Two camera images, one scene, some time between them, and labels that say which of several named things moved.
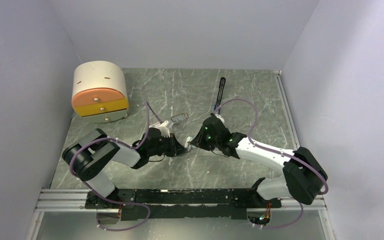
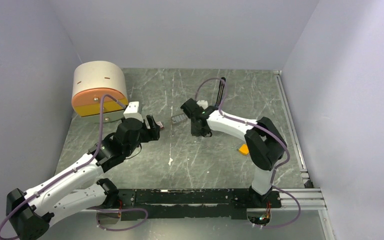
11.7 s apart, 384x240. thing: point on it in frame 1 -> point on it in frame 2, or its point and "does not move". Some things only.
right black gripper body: [205, 141] -> [195, 131]
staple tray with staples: [179, 117] does not move
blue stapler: [222, 81] does not move
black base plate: [181, 204] does not move
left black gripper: [175, 147] -> [152, 133]
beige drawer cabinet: [100, 92] does not move
